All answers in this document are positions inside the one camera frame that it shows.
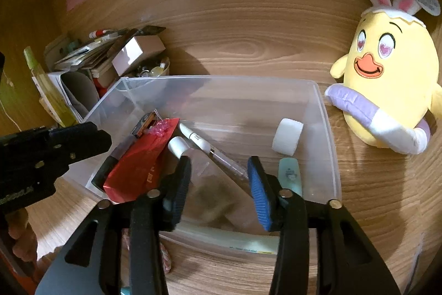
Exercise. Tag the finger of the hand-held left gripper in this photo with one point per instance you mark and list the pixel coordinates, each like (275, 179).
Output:
(93, 144)
(79, 129)

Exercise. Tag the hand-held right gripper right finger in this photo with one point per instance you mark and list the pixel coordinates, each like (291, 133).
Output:
(260, 191)

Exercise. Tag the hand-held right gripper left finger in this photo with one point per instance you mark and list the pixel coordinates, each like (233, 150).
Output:
(179, 184)

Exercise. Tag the black cosmetic tube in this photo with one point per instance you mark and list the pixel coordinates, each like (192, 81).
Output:
(105, 170)

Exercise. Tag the small mint bottle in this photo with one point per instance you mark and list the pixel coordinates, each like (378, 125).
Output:
(290, 177)

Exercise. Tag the pink cosmetic tube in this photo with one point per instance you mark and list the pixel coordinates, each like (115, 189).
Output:
(178, 145)

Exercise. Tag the white pen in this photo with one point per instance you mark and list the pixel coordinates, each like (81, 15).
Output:
(207, 151)

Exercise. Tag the red packet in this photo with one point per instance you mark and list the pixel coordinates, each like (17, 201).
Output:
(134, 163)

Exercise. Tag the white tape roll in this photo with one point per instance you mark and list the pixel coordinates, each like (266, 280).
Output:
(286, 136)

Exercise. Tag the small card with pink beads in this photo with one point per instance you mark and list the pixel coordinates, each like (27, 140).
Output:
(155, 125)

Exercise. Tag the light green tube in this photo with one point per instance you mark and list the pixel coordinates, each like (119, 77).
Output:
(214, 239)

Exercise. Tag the clear plastic storage bin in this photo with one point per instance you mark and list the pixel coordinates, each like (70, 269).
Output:
(241, 108)

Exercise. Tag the person's left hand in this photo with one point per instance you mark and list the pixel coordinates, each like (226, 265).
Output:
(22, 236)

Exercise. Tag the yellow-green spray bottle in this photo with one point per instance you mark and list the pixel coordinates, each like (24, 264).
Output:
(51, 98)

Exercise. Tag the stack of booklets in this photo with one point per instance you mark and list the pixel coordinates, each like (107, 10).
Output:
(86, 54)

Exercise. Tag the small pink box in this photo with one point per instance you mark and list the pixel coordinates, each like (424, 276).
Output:
(136, 53)

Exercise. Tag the red and white marker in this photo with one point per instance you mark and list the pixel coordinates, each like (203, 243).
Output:
(100, 33)

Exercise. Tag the yellow chick plush toy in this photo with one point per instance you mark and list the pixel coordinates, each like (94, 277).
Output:
(397, 73)

